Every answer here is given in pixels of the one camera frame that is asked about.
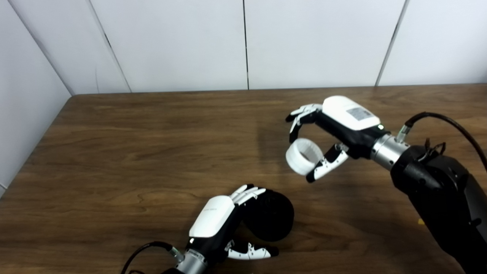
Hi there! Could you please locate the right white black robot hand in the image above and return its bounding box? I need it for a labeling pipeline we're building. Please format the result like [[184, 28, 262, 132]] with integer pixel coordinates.
[[285, 95, 390, 183]]

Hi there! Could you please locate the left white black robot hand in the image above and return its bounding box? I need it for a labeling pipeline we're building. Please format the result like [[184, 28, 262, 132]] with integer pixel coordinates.
[[185, 184, 279, 263]]

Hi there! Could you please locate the round black part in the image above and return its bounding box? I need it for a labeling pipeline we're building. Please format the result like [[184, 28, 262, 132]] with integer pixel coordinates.
[[243, 190, 294, 242]]

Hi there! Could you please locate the white toothed ring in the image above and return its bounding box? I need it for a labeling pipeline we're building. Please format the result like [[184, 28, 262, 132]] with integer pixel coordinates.
[[285, 138, 324, 176]]

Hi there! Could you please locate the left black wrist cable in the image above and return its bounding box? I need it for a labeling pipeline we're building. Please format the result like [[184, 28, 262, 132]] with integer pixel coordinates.
[[121, 241, 185, 274]]

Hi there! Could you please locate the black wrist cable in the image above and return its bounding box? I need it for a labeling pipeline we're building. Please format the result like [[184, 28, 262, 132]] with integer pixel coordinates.
[[396, 112, 487, 172], [121, 241, 185, 274]]

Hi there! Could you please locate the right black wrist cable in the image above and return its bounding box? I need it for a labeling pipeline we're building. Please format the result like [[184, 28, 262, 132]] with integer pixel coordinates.
[[396, 112, 487, 172]]

